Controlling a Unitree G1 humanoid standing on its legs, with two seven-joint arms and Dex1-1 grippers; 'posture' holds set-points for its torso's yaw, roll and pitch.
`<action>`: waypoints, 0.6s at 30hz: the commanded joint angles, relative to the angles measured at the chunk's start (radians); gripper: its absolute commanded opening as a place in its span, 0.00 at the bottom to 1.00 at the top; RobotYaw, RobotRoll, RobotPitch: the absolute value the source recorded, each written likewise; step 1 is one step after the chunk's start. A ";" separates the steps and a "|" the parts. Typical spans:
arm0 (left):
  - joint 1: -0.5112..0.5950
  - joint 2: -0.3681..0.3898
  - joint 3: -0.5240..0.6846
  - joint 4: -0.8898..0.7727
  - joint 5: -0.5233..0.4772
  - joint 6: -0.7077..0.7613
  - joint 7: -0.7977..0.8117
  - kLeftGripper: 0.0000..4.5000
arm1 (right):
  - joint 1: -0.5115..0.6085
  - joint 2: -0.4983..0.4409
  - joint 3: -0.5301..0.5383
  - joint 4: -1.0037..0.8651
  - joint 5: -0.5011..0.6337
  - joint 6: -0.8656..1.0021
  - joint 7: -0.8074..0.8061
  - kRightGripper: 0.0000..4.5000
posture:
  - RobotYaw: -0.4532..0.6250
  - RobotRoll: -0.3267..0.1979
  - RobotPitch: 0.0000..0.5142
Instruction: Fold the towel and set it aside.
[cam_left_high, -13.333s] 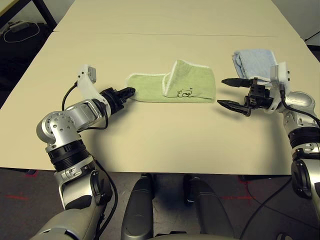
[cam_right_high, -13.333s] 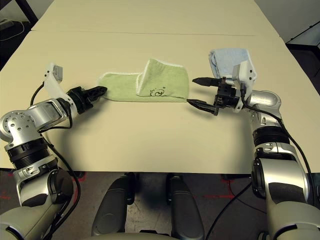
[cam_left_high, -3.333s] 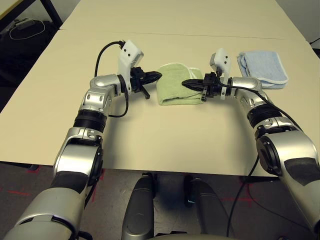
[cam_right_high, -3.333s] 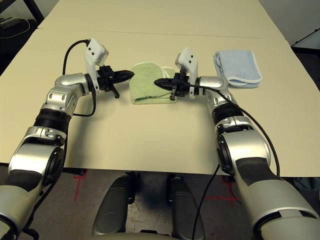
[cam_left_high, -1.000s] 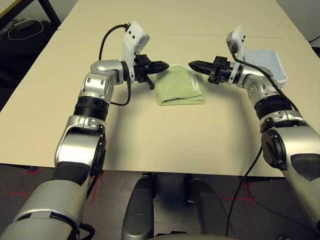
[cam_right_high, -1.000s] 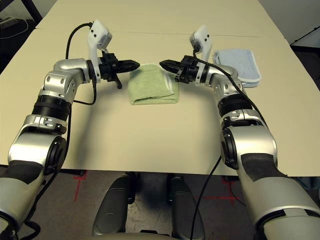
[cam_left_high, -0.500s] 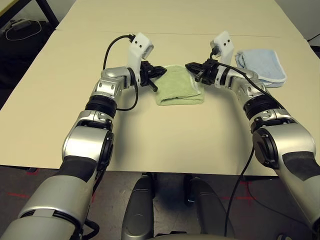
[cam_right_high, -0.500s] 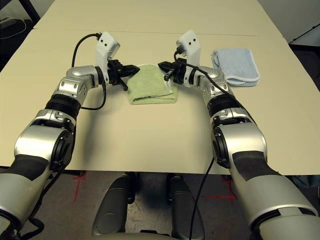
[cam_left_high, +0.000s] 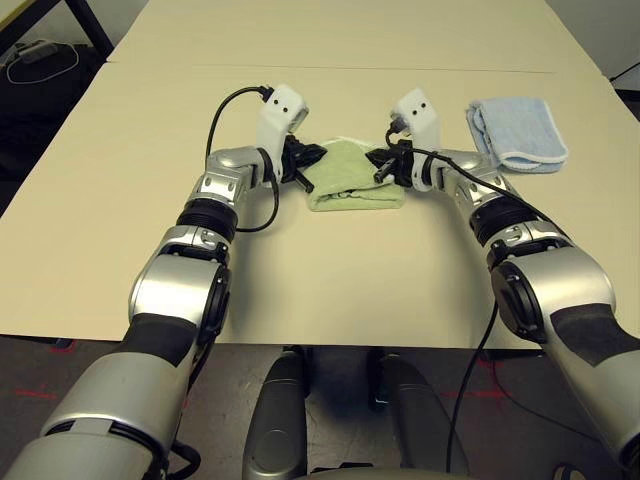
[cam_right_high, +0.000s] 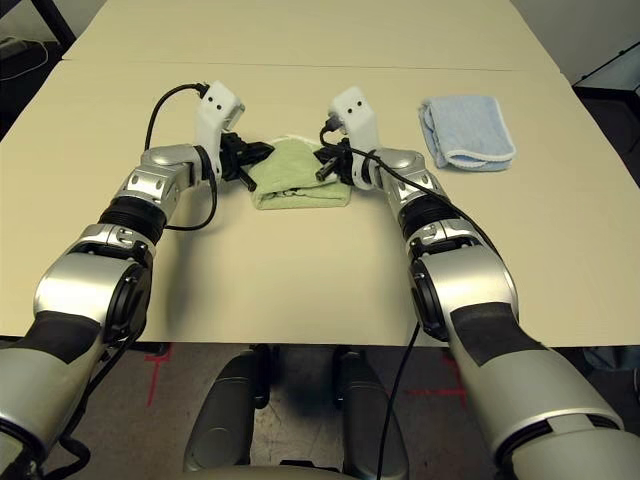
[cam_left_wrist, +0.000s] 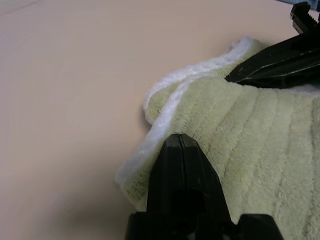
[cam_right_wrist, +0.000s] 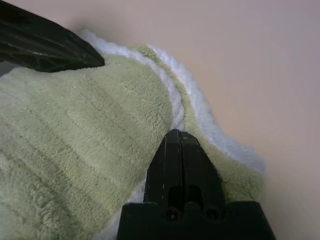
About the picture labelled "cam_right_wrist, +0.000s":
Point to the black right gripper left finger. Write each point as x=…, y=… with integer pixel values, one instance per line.
x=165, y=172

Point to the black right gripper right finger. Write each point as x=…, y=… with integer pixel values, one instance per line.
x=200, y=175

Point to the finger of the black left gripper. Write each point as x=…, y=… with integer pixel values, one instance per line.
x=37, y=62
x=50, y=40

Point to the green towel with white trim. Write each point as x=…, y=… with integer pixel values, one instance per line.
x=75, y=137

